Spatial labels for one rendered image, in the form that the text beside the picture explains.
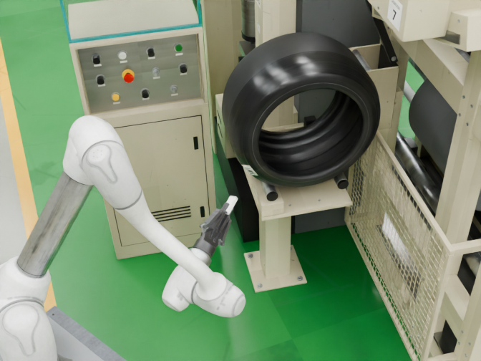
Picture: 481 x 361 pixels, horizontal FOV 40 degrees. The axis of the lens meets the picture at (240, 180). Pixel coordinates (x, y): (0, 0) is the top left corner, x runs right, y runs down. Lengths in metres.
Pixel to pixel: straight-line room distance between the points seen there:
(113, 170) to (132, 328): 1.58
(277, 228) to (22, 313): 1.45
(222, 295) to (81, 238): 1.76
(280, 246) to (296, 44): 1.24
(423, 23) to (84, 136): 1.01
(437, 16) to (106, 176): 1.02
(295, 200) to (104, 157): 1.05
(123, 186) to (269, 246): 1.51
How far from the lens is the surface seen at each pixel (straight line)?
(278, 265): 3.35
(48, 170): 4.28
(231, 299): 2.12
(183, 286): 2.21
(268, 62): 2.29
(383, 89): 2.76
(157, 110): 3.01
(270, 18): 2.52
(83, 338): 2.47
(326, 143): 2.70
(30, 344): 2.11
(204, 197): 3.36
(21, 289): 2.21
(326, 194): 2.67
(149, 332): 3.26
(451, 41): 2.00
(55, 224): 2.09
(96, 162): 1.81
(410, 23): 1.96
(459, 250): 2.29
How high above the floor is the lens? 2.58
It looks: 40 degrees down
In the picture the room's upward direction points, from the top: 2 degrees counter-clockwise
